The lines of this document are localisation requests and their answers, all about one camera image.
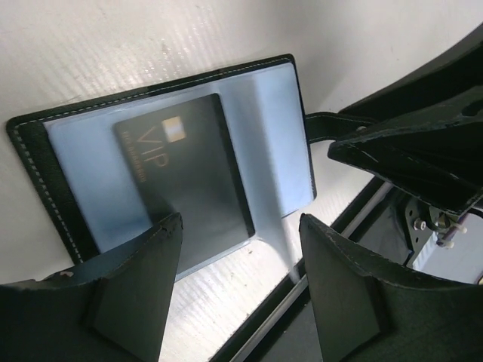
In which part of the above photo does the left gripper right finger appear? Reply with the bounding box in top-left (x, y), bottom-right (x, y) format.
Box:
top-left (299, 214), bottom-right (482, 361)

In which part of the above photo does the black VIP card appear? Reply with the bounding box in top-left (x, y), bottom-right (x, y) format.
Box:
top-left (112, 94), bottom-right (255, 276)

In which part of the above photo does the black card holder wallet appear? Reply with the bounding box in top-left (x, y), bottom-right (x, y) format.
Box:
top-left (5, 53), bottom-right (378, 282)

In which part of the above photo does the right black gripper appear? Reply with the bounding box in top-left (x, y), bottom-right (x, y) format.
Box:
top-left (328, 26), bottom-right (482, 215)

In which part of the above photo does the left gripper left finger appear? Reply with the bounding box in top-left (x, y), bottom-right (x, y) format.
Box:
top-left (1, 213), bottom-right (183, 361)

